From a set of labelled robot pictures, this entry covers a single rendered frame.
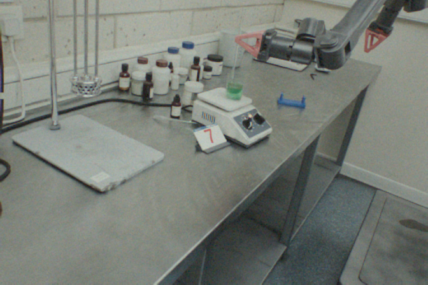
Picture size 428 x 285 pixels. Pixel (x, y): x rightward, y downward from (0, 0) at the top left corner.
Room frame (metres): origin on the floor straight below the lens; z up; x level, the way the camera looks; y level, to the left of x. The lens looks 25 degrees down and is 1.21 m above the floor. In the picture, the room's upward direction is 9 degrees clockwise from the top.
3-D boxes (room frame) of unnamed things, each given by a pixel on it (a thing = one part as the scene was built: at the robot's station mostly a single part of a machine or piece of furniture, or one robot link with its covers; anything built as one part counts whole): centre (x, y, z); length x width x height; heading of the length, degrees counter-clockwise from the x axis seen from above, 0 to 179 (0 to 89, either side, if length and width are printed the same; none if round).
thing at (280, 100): (1.29, -0.26, 0.77); 0.10 x 0.03 x 0.04; 91
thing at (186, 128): (0.92, 0.06, 0.76); 0.06 x 0.06 x 0.02
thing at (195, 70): (1.36, 0.10, 0.80); 0.04 x 0.04 x 0.10
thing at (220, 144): (0.87, 0.00, 0.77); 0.09 x 0.06 x 0.04; 141
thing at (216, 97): (1.00, -0.02, 0.83); 0.12 x 0.12 x 0.01; 56
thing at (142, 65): (1.22, 0.27, 0.80); 0.06 x 0.06 x 0.10
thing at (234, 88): (1.00, -0.04, 0.87); 0.06 x 0.05 x 0.08; 174
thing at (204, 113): (0.99, -0.04, 0.79); 0.22 x 0.13 x 0.08; 56
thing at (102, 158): (0.75, 0.28, 0.76); 0.30 x 0.20 x 0.01; 62
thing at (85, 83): (0.75, 0.29, 1.02); 0.07 x 0.07 x 0.25
